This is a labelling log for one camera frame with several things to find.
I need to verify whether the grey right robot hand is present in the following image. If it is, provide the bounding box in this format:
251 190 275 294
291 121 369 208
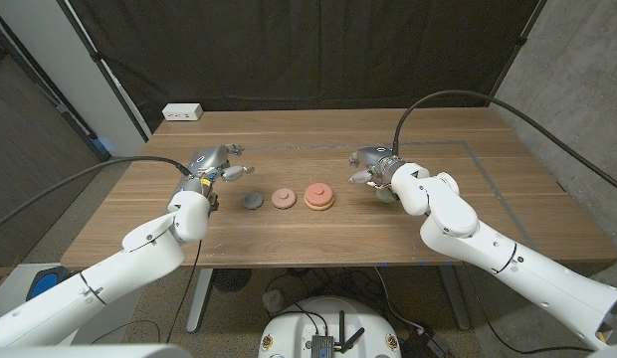
347 145 407 188

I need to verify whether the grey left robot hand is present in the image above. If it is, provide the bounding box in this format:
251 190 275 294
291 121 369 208
183 143 256 183

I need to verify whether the coral red ring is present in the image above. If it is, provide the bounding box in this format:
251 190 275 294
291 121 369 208
305 182 334 206

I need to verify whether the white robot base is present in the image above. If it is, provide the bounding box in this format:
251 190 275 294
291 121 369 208
258 296 403 358

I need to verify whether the white power strip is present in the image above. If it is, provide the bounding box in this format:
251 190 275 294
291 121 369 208
161 102 204 122

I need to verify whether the black round floor fan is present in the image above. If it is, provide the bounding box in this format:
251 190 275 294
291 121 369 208
213 268 253 294

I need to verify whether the black backdrop curtain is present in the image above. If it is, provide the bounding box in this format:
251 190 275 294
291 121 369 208
67 0 547 134

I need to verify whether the black backdrop stand pole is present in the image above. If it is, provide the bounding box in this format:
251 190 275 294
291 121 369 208
486 0 548 106
57 0 153 141

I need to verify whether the metal table leg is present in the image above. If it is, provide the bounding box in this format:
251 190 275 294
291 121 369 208
440 265 473 332
186 268 215 334

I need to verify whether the grey round floor object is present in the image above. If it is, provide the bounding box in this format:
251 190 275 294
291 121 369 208
262 289 287 314

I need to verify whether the black power adapter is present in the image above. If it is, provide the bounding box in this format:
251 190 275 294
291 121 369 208
401 327 452 358

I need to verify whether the black antenna radio box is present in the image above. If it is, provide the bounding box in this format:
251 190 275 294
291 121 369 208
310 310 367 358

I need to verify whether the blue foot pedal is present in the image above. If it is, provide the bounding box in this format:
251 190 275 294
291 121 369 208
26 266 72 302

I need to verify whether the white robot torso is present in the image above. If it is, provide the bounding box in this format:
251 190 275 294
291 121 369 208
0 343 193 358

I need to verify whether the small dark grey ring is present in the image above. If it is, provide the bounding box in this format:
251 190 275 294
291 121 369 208
241 191 265 211

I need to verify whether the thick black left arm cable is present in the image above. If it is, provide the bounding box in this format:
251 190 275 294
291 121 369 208
0 154 193 234

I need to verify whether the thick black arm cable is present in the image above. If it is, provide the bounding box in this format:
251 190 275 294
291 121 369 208
391 89 617 196
0 154 193 234

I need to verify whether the large orange ring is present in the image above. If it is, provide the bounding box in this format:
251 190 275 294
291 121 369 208
304 196 335 212

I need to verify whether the light pink ring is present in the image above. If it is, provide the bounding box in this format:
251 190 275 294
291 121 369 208
271 187 298 210

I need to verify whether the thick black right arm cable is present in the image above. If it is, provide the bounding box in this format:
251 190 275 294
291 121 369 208
391 89 617 196

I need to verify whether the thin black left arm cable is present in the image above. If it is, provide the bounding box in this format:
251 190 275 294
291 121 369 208
165 240 204 345

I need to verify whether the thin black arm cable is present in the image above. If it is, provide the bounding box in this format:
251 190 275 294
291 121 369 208
460 262 583 355
165 240 204 345

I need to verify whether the grey floor cable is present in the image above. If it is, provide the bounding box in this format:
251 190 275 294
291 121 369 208
373 267 425 333

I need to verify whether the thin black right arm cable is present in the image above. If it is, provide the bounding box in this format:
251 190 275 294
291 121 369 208
460 262 583 355

